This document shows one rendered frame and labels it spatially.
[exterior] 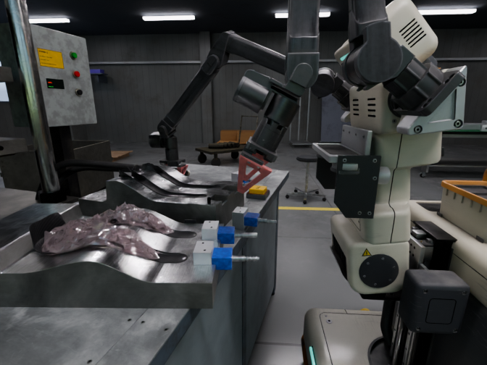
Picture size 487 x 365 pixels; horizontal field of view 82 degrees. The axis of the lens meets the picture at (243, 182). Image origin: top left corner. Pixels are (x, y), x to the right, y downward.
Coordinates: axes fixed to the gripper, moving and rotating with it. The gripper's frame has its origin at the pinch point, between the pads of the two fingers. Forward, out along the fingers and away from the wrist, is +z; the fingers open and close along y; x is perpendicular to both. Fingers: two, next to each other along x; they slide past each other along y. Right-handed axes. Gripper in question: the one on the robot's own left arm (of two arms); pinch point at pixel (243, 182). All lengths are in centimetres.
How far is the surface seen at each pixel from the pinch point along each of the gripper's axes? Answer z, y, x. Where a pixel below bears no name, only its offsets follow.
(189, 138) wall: 185, -838, -171
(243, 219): 15.0, -17.6, 6.1
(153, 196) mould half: 22.9, -20.9, -21.1
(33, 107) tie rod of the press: 22, -40, -78
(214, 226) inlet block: 13.4, -1.8, -1.0
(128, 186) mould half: 23.4, -20.3, -29.2
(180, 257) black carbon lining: 18.7, 7.6, -4.8
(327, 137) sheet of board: -22, -772, 203
